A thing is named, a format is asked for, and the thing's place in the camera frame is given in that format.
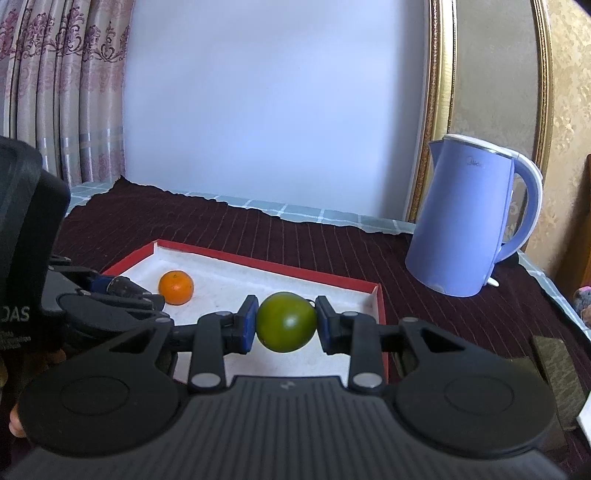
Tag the dark maroon striped cloth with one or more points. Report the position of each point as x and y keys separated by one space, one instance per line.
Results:
x=300 y=244

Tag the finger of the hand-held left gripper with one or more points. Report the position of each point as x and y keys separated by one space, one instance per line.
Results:
x=106 y=310
x=99 y=284

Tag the dark olive block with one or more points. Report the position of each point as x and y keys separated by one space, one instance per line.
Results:
x=554 y=369

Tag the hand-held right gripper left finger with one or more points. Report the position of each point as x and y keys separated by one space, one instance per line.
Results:
x=247 y=324

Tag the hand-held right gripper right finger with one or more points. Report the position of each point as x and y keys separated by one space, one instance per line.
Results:
x=323 y=330

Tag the dark brown furniture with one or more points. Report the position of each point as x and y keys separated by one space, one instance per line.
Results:
x=582 y=207

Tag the green citrus fruit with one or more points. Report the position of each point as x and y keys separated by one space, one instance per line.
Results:
x=286 y=321

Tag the gold framed wall panel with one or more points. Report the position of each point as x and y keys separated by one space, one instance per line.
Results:
x=438 y=92

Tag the pink grey soft object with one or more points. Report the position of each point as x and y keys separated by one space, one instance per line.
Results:
x=582 y=302

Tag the pink patterned curtain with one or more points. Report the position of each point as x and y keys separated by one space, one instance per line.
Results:
x=60 y=92

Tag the eggplant chunk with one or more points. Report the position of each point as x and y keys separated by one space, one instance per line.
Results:
x=125 y=287

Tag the red cardboard tray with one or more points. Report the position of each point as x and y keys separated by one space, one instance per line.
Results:
x=217 y=281

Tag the white flat object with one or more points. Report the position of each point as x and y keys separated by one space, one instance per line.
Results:
x=585 y=415

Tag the person's left hand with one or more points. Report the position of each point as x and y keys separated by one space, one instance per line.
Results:
x=16 y=422

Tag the blue electric kettle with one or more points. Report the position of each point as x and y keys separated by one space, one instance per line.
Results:
x=461 y=221

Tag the orange tangerine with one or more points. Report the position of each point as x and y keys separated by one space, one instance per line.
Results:
x=175 y=287

